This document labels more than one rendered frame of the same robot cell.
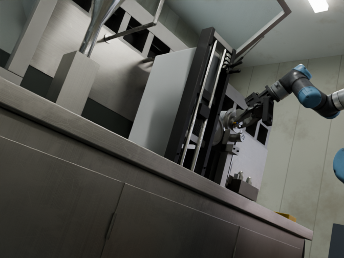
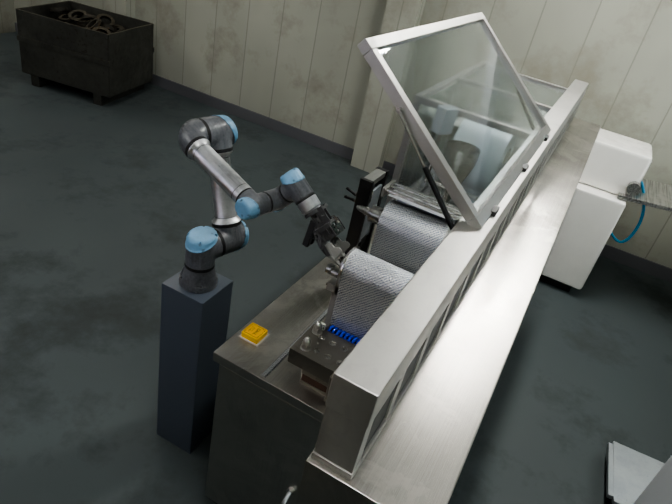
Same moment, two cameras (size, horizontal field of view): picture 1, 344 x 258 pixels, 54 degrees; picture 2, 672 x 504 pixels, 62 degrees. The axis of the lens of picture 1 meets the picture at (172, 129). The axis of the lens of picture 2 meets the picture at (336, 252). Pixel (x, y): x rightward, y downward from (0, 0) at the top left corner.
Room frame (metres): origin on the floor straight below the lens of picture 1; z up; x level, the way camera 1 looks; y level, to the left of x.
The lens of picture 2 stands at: (2.84, -1.01, 2.29)
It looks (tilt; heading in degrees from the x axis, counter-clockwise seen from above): 32 degrees down; 154
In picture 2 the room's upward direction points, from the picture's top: 13 degrees clockwise
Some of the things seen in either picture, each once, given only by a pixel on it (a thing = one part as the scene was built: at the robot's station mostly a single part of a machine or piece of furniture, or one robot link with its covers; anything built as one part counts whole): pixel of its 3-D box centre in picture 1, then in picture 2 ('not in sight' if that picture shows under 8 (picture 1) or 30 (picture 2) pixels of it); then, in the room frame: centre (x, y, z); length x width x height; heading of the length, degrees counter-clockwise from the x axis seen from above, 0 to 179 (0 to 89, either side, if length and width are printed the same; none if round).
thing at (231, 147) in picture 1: (226, 165); (332, 300); (1.36, -0.26, 1.05); 0.06 x 0.05 x 0.31; 43
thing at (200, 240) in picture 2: not in sight; (202, 246); (1.01, -0.68, 1.07); 0.13 x 0.12 x 0.14; 120
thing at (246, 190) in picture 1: (214, 185); (352, 368); (1.65, -0.28, 1.00); 0.40 x 0.16 x 0.06; 43
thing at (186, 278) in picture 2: not in sight; (199, 271); (1.01, -0.69, 0.95); 0.15 x 0.15 x 0.10
